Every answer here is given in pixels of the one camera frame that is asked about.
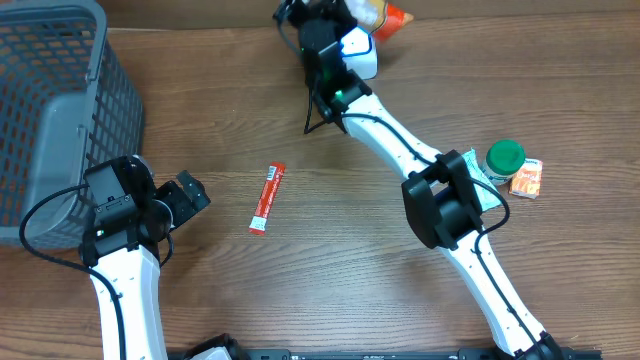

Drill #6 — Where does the red stick sachet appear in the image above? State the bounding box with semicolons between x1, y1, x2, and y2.
249;162;286;235

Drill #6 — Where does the red snack package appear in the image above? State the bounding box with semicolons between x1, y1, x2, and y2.
345;0;414;42

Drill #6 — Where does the teal tissue packet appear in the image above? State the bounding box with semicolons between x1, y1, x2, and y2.
462;149;501;212

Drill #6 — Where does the green lid jar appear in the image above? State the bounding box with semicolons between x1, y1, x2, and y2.
481;139;526;186

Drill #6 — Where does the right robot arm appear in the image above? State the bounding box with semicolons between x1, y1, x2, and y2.
273;0;563;359

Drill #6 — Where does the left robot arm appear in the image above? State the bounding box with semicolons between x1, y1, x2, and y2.
79;155;211;359

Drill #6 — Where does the white barcode scanner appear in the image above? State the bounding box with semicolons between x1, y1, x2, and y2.
340;27;378;80

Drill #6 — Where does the grey plastic mesh basket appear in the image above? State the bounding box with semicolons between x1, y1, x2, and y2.
1;1;145;247

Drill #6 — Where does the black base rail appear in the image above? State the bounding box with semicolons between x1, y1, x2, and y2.
172;347;604;360

